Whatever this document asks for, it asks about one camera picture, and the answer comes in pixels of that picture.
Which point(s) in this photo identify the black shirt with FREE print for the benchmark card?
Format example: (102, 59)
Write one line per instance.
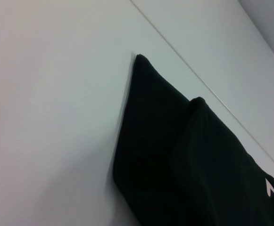
(186, 153)

